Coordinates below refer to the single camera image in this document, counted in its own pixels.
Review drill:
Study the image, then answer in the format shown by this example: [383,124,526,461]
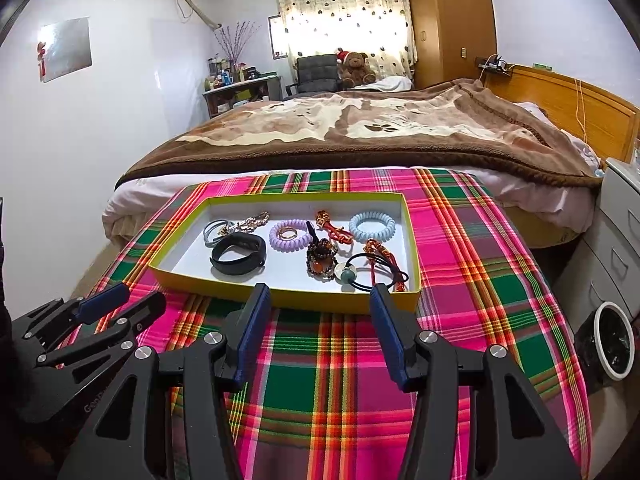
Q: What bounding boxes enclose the blue spiral hair tie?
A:
[348,210,397,244]

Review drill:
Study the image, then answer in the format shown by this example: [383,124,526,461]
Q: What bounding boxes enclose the red knot cord charm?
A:
[316,210,354,245]

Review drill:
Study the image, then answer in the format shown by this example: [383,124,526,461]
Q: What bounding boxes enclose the white pillow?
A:
[354,75,412,93]

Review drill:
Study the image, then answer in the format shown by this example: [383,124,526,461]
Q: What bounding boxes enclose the brown teddy bear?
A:
[336,50,376,89]

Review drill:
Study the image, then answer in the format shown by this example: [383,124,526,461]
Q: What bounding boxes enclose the dark grey chair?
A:
[285,54,342,98]

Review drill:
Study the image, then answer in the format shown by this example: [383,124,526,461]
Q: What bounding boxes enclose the white nightstand drawers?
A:
[553,158,640,332]

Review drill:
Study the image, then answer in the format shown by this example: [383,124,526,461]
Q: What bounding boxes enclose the wooden wardrobe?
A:
[410,0,497,89]

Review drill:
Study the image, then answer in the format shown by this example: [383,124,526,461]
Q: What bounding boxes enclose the dark bead bracelet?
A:
[304,220,340,281]

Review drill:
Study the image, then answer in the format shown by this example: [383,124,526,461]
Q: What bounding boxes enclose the red cord tassel charm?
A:
[364,238,408,292]

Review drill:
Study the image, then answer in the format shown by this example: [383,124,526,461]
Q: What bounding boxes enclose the silver wall poster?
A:
[37,18,92,82]

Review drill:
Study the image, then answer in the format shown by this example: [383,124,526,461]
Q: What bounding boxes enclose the patterned window curtain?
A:
[277,0,418,78]

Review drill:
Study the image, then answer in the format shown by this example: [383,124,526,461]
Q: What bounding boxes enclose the purple spiral hair tie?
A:
[268,219,312,254]

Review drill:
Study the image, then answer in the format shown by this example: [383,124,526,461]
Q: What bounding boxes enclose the brown fleece blanket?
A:
[119,78,601,188]

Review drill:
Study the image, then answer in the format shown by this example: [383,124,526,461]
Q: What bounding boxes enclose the black bin white rim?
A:
[574,301,634,391]

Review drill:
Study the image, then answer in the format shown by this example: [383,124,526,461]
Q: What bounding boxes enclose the black wristband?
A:
[209,232,267,276]

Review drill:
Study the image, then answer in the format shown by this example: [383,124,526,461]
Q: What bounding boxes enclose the cluttered wooden desk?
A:
[203,58,283,118]

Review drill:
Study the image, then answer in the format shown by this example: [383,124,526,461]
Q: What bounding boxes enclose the yellow-green shallow box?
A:
[149,192,421,314]

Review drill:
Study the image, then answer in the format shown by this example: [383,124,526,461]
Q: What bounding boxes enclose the wooden headboard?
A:
[483,65,639,162]

